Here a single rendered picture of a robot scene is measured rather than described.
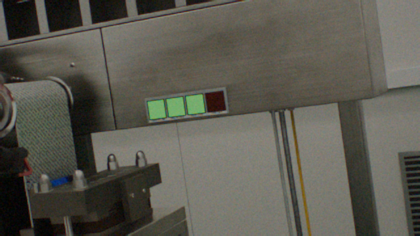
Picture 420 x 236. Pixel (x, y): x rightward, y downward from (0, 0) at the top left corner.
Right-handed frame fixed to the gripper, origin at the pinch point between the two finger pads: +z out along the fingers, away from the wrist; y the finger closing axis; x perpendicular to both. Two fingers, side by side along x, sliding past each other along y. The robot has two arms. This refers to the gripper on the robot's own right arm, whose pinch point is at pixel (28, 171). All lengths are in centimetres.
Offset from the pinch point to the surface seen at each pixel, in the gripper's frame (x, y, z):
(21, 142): 6.2, 0.2, -4.6
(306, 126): 99, 2, 245
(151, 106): 23.4, 22.3, 21.2
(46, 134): 11.7, 0.2, 5.0
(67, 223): -13.6, 12.2, 2.3
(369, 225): -6, 76, 54
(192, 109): 21.5, 34.9, 22.1
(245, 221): 48, -45, 270
